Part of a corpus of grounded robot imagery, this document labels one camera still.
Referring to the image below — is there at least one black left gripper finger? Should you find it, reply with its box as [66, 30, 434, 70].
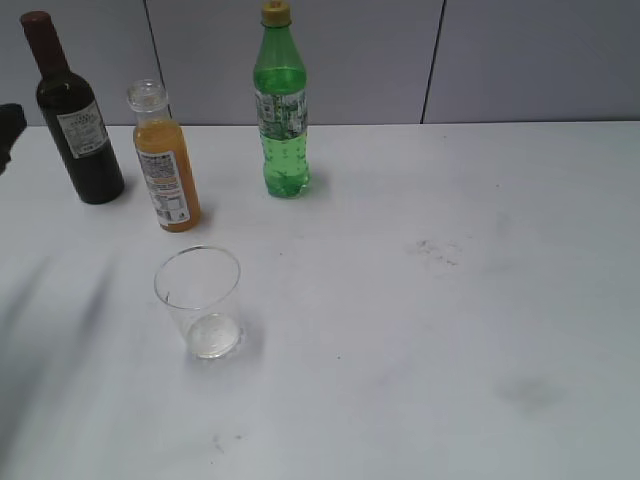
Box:
[0, 103, 27, 174]

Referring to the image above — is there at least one orange juice bottle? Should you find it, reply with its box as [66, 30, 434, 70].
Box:
[127, 79, 201, 233]

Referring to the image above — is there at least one transparent plastic cup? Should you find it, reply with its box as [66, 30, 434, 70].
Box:
[153, 245, 242, 359]

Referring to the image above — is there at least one dark red wine bottle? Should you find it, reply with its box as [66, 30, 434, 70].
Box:
[20, 11, 125, 204]

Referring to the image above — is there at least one green soda bottle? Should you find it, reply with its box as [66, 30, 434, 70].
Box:
[253, 1, 310, 198]

